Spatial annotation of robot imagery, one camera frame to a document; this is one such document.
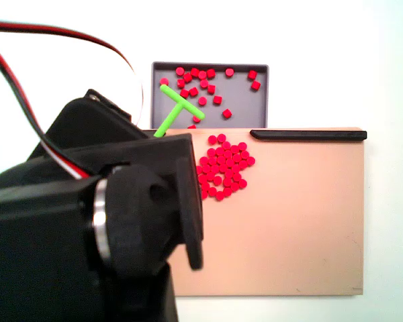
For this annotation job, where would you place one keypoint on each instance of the green T-shaped pusher tool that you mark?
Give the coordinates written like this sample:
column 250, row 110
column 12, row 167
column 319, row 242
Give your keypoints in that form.
column 169, row 120

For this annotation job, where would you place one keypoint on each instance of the grey rectangular tray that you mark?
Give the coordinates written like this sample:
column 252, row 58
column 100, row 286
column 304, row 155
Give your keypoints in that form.
column 248, row 107

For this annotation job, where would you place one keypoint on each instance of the beige rectangular board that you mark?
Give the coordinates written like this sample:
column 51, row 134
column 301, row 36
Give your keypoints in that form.
column 289, row 218

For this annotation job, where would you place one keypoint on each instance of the black edge rail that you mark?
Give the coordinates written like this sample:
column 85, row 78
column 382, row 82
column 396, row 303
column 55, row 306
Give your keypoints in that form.
column 309, row 135

